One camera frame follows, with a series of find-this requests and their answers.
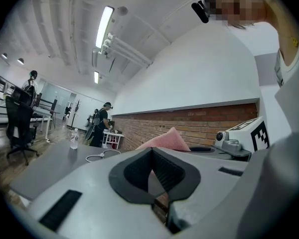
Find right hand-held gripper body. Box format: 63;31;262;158
212;116;271;162

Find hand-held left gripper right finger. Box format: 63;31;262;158
151;147;250;235

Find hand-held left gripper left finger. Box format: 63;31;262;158
27;147;171;239

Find pink cloth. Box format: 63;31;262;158
136;126;191;178

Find clear plastic water bottle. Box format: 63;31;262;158
69;127;79;150

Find small white table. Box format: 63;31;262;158
102;129;125;150

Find person's white printed t-shirt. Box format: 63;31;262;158
274;33;299;88

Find black coat rack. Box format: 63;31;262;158
69;100;82;129

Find white desk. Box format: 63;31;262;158
31;107;61;139

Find black mesh office chair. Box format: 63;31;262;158
4;95;40;166

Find white ceiling pipes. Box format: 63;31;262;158
101;33;153;68

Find person's head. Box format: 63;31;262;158
203;0;274;30

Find unlit ceiling light fixture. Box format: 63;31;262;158
91;48;99;68

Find long ceiling light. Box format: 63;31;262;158
95;5;115;49

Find white power cord with plug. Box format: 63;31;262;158
85;149;122;163

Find gold necklace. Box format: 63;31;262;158
278;32;299;47

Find black head camera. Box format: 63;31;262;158
191;0;210;24

